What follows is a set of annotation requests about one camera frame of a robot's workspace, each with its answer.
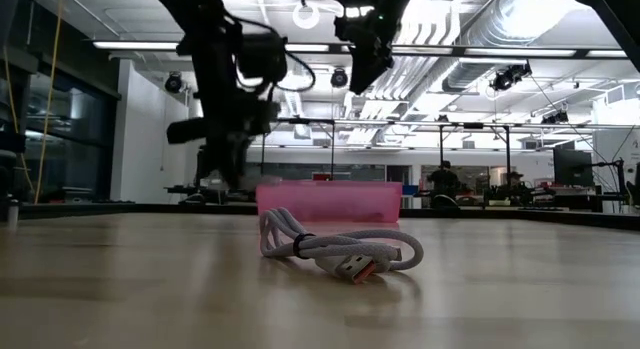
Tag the silver ventilation duct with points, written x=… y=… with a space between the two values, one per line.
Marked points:
x=500 y=29

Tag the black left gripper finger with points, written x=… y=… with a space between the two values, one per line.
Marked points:
x=209 y=161
x=234 y=161

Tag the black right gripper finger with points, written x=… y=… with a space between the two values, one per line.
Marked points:
x=367 y=69

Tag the pink translucent plastic bin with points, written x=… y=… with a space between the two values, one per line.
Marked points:
x=330 y=201

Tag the black metal rig frame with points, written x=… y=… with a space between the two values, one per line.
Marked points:
x=332 y=149
x=507 y=154

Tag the person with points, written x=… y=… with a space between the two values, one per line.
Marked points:
x=444 y=181

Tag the black hanging ceiling camera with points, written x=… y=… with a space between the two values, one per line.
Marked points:
x=339 y=78
x=510 y=76
x=173 y=82

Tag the long ceiling light strip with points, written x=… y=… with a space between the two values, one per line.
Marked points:
x=520 y=52
x=135 y=45

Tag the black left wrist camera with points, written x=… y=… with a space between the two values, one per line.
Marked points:
x=262 y=59

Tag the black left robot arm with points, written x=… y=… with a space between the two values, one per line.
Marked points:
x=200 y=29

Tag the black computer monitor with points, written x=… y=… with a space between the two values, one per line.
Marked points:
x=572 y=167

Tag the black rig frame beam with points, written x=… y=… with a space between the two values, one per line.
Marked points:
x=615 y=14

